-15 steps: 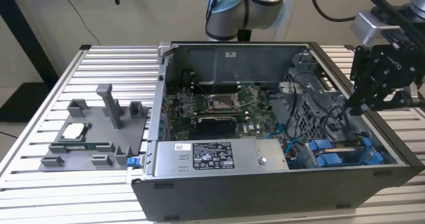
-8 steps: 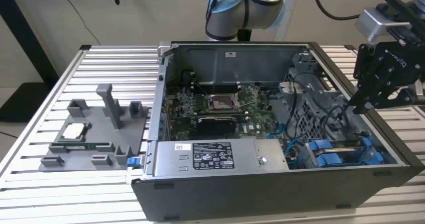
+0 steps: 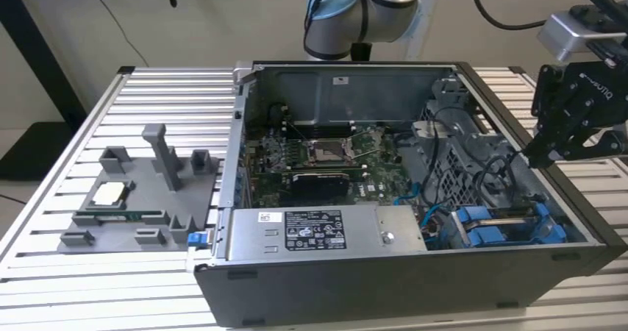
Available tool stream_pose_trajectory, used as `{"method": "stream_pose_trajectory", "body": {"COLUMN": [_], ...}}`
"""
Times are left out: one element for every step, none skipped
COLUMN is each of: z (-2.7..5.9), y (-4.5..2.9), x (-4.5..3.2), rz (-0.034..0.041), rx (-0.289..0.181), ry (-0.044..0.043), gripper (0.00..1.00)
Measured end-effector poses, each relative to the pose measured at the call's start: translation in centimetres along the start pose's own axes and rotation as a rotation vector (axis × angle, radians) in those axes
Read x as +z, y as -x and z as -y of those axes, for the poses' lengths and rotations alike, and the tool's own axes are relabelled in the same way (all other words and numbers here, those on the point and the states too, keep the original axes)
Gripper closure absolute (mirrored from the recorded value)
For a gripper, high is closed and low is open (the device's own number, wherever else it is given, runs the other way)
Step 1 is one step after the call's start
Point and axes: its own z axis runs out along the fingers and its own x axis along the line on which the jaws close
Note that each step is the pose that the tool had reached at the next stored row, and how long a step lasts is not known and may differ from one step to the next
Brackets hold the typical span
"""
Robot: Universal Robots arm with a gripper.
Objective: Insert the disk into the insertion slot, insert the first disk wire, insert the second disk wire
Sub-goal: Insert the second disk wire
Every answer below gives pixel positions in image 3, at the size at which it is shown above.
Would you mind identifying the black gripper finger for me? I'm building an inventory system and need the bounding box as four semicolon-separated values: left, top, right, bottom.
523;64;567;168
556;127;628;162

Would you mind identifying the black looped disk wire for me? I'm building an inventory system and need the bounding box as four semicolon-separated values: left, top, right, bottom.
473;149;529;209

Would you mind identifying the hard disk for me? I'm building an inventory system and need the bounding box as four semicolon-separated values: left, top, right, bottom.
448;202;571;249

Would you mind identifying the metal disk bay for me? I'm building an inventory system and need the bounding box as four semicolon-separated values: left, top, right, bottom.
448;198;571;250

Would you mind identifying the black expansion slot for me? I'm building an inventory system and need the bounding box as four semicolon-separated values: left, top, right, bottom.
285;164;369;171

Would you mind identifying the black RAM slot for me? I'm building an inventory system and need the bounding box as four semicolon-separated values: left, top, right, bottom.
283;121;356;128
283;127;356;134

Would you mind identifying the grey perforated drive cage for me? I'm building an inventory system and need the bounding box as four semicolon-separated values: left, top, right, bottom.
396;99;545;214

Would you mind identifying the green motherboard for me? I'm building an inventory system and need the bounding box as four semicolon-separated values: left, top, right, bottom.
244;124;423;209

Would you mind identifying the CPU socket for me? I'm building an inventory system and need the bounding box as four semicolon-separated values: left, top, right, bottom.
307;138;357;165

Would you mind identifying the black graphics card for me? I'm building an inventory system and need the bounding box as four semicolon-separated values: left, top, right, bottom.
288;171;352;207

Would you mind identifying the thin metal locking lever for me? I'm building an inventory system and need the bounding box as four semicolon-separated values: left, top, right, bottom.
288;121;311;141

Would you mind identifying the black open PC case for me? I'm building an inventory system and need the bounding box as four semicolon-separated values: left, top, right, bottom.
184;60;628;328

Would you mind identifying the silver power supply unit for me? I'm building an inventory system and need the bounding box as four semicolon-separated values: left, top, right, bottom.
225;204;427;262

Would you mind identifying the grey parts rack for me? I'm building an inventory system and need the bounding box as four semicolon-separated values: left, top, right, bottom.
57;124;220;254

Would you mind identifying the green RAM stick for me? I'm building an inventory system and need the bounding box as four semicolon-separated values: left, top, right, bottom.
95;209;164;224

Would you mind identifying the silver CPU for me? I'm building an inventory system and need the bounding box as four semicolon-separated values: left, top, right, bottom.
91;181;135;206

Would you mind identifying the black stand with base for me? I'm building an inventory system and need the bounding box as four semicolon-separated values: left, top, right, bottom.
0;0;91;182

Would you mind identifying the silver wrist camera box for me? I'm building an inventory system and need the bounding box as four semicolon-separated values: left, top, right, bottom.
537;11;628;60

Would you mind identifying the long black wire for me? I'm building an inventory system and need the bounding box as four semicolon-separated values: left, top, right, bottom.
421;106;488;207

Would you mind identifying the blue wire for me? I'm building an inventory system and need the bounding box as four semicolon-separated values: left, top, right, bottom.
395;193;448;236

